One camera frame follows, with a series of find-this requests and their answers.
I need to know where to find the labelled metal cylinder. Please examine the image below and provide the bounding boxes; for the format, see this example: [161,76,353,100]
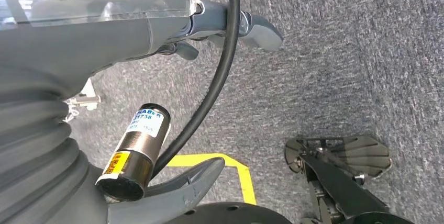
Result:
[95,103,172,203]

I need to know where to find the ribbed grey left arm sleeve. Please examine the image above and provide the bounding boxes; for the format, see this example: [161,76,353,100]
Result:
[0,70,108,224]

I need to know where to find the yellow floor tape square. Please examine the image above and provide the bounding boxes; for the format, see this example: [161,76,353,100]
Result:
[167,153,258,206]

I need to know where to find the black rounded robot shell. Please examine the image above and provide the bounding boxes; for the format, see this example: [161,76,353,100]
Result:
[166,201,292,224]

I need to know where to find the black robot left foot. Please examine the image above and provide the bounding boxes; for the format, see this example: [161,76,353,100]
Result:
[284,135,414,224]

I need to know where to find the small white metal bracket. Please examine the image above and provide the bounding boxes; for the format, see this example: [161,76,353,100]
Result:
[63,78,102,123]

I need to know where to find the thick black cable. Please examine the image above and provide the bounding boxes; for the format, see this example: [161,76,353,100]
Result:
[151,0,241,178]

